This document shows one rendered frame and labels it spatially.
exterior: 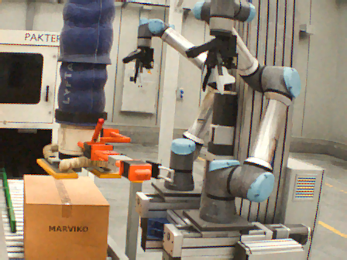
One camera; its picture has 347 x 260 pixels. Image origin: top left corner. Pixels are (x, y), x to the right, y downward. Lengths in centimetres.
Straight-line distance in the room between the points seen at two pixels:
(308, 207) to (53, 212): 119
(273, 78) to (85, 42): 77
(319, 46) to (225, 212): 1200
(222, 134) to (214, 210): 38
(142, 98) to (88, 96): 908
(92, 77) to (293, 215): 107
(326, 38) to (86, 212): 1211
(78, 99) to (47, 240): 71
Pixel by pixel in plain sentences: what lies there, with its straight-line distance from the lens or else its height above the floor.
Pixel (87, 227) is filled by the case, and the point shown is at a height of 83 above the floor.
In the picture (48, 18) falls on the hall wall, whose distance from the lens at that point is 1097.
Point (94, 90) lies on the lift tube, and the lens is 190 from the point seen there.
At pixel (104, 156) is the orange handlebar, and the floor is 126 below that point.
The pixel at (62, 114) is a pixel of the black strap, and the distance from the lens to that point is 191.
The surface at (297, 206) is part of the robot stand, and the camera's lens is 208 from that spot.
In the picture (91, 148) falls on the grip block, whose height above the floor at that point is 127.
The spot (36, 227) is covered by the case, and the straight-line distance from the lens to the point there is 216.
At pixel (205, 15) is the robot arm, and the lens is 159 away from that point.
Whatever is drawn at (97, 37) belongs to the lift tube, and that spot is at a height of 171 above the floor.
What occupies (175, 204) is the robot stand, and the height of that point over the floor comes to 97.
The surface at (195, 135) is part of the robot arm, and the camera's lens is 230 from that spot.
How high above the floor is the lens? 154
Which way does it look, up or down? 10 degrees down
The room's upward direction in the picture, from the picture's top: 5 degrees clockwise
